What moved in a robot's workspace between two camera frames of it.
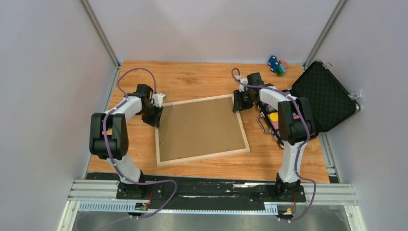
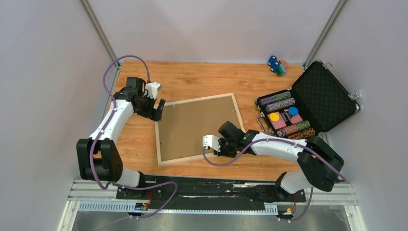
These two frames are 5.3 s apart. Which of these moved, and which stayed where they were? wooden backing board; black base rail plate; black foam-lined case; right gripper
Moved: right gripper
Stayed: black foam-lined case; black base rail plate; wooden backing board
